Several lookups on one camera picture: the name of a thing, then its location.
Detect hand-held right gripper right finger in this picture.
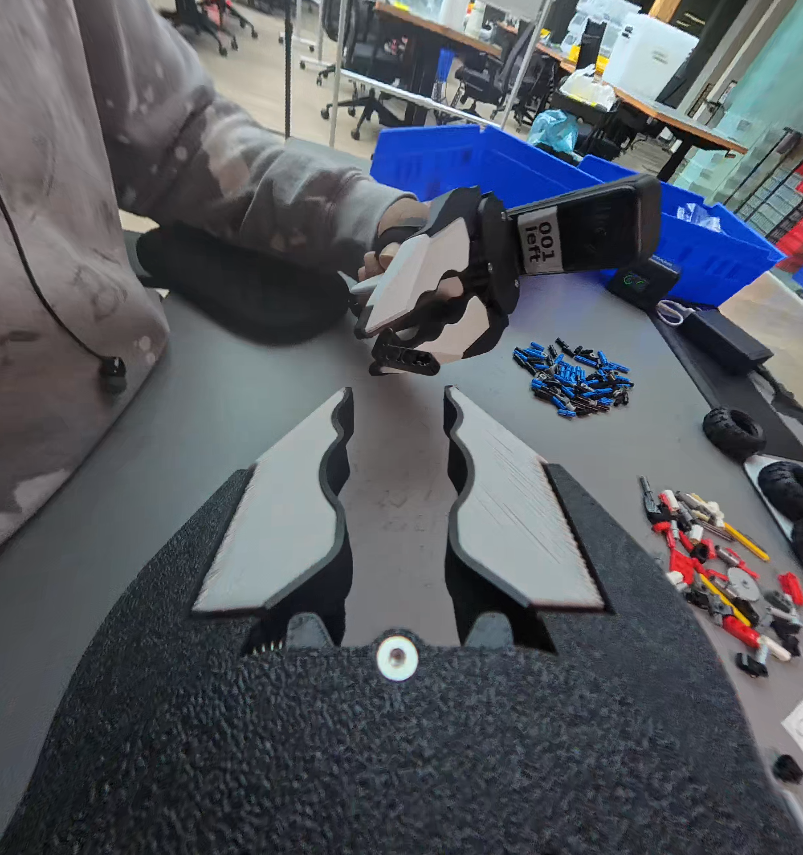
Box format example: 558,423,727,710
443,385,607,612

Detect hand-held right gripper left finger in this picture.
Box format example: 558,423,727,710
193,386,355,615

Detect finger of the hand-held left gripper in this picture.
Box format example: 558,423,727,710
408,294,510,367
353,216,473,339

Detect black perforated building beam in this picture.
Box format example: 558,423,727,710
369,330,442,377

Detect person's left forearm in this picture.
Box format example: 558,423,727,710
104,80,419,268

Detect grey desk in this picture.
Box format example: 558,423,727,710
0,137,803,855

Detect person's left hand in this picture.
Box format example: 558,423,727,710
356,197,436,285

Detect small black device green lights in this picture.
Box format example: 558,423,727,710
606,256,682,310

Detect clear plastic bag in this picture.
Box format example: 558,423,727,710
675,200,724,232

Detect light blue plastic bag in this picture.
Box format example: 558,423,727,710
527,109,580,153

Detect pile of blue black pins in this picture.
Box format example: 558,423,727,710
512,337,636,419

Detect large blue plastic bin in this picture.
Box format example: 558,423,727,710
371,123,643,208

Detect blue plastic bin with bags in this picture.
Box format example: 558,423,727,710
577,155,787,289

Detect wooden table with boxes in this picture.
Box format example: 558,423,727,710
538,40,750,184

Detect black power adapter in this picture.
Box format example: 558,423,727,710
681,309,774,376

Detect white storage box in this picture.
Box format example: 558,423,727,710
603,12,701,109

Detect black office chair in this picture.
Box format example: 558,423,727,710
453,23,557,131
320,0,405,141
173,0,260,57

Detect whiteboard on metal stand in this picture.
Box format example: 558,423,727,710
300,0,556,149

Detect pile of red grey building pieces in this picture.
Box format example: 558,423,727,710
638,476,803,678

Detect long wooden table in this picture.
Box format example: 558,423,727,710
373,0,576,128

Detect pair of black tires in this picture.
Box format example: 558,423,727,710
742,454,803,570

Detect person's grey sweatshirt torso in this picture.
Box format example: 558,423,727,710
0,0,195,575

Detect black adapter cable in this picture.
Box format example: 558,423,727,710
754,369,803,430

